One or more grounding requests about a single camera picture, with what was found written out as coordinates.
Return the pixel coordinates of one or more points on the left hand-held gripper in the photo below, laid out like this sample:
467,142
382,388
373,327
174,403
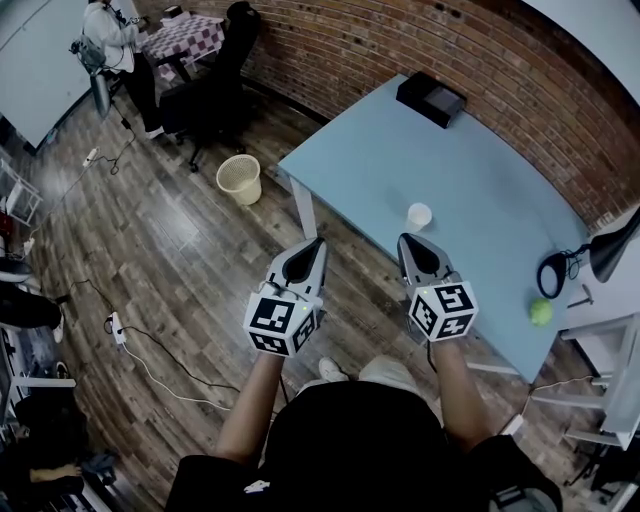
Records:
272,320

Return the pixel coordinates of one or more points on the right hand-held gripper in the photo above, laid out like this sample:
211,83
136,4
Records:
442,310

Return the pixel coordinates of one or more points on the white paper cup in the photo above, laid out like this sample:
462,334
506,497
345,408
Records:
419,216

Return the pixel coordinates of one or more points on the beige plastic trash bin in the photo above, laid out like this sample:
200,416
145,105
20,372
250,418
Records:
240,182

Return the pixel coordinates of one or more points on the person's left forearm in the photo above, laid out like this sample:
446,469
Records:
252,405

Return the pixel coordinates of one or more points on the person's right forearm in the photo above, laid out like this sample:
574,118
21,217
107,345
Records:
462,395

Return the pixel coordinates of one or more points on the person's white shoe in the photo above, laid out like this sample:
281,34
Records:
331,370

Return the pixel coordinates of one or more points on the person's beige shorts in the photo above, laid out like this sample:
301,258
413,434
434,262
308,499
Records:
387,372

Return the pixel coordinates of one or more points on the green ball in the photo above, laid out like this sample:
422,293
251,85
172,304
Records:
542,313

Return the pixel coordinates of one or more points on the black box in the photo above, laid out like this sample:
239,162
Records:
430,100

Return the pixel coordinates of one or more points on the black desk lamp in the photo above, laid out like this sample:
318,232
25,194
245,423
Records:
612,247

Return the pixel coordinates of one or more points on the person's black shirt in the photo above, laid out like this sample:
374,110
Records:
360,450

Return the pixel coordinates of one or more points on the white power strip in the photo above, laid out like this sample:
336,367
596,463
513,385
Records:
118,329
91,157

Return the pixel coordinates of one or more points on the black office chair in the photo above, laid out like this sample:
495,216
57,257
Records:
220,90

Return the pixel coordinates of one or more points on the white side table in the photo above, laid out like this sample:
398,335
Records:
615,320

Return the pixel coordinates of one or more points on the checkered tablecloth table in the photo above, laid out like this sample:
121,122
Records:
187,37

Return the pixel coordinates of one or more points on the dark box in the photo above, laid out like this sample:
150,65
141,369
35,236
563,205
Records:
172,13

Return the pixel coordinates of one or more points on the white board panel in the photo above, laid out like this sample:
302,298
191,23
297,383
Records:
40,65

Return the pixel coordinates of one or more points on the white table frame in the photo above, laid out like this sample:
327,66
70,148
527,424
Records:
304,210

